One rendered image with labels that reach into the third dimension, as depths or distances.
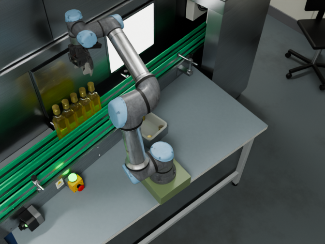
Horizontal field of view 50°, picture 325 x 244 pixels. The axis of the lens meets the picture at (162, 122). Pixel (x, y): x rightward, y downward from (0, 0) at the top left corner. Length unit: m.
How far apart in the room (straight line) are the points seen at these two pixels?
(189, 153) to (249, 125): 0.46
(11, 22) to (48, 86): 0.41
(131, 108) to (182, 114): 0.95
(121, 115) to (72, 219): 0.76
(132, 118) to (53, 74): 0.65
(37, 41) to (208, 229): 1.76
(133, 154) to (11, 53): 0.72
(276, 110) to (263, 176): 0.78
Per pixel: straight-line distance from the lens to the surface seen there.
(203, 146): 2.18
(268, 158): 3.17
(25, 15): 1.73
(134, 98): 1.42
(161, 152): 1.75
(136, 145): 1.57
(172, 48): 2.51
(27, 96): 1.94
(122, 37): 1.58
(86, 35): 1.57
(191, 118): 2.31
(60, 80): 1.98
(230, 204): 2.85
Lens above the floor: 2.49
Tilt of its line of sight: 50 degrees down
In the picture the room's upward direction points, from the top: 1 degrees clockwise
